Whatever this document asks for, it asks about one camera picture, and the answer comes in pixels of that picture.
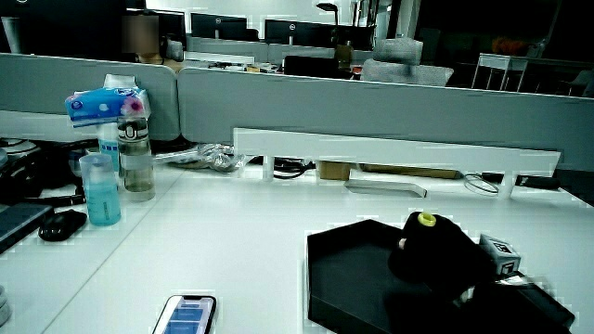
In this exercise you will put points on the blue tissue pack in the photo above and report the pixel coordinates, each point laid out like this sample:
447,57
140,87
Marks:
99,106

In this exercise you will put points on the black desk lamp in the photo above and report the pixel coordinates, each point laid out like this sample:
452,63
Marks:
328,8

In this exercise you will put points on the person's right hand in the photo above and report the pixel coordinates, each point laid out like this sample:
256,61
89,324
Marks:
499,258

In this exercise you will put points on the small brown cardboard box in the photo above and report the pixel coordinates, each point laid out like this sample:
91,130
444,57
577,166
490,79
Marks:
334,170

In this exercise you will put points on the black computer monitor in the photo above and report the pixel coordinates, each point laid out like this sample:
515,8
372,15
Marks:
218,27
290,31

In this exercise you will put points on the black sewing thread spool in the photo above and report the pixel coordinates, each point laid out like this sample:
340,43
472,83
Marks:
436,253

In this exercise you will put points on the person's right forearm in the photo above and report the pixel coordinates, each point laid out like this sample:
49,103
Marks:
506,311

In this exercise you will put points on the crumpled clear plastic bag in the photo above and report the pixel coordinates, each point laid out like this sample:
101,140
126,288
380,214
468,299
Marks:
211,155

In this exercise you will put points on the white monitor riser shelf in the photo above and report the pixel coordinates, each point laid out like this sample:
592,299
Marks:
371,148

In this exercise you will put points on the dark laptop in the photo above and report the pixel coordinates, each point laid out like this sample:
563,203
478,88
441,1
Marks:
18,222

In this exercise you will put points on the black hexagonal plate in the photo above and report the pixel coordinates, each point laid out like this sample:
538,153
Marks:
345,278

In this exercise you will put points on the black pen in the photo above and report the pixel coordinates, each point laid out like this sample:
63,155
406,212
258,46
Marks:
60,200

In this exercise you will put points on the black power adapter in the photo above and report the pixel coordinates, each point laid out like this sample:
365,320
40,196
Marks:
538,182

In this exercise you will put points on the blue translucent bottle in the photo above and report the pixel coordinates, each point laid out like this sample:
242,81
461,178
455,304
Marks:
101,197

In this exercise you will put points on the black smartphone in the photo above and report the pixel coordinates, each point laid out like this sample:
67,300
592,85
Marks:
185,316

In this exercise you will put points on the grey desk divider panel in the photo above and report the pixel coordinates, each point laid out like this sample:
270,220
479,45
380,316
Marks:
371,109
46,88

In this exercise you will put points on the white bottle with blue label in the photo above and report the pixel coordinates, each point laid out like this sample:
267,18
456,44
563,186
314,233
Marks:
109,141

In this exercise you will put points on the flat grey tray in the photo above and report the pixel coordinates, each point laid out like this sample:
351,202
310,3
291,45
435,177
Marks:
385,187

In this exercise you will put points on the clear water bottle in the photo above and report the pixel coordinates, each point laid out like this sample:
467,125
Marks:
136,162

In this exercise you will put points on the black computer mouse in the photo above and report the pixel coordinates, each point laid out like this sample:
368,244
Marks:
61,225

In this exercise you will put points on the grey office chair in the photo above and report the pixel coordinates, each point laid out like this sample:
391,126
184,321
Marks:
399,62

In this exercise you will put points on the flat wooden board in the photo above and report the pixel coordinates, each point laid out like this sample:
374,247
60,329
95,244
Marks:
413,171

